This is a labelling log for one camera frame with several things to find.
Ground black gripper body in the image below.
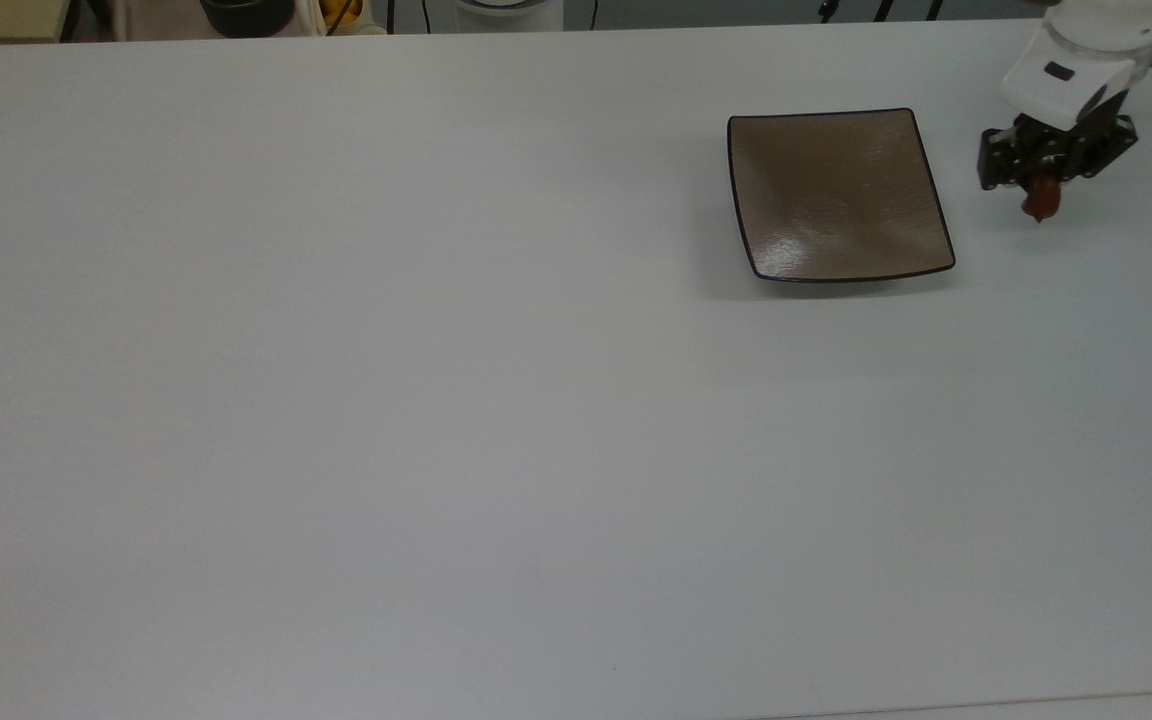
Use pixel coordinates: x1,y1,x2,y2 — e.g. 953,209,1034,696
1014,92,1129,181

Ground dark round bowl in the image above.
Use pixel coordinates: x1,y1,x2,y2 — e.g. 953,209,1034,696
199,0,296,39

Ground black tripod legs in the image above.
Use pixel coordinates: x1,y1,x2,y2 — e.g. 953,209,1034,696
816,0,947,23

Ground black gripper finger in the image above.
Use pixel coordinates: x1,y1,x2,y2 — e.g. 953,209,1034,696
977,124,1033,193
1062,114,1138,185

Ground square brown ceramic plate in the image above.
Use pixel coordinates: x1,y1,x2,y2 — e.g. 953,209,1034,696
726,107,957,285

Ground small round brown food item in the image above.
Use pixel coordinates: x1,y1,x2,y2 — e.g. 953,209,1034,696
1022,168,1063,224

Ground beige box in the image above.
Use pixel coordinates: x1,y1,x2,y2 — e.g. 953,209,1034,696
0,0,73,43

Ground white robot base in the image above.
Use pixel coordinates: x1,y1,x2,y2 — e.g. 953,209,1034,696
453,0,566,32

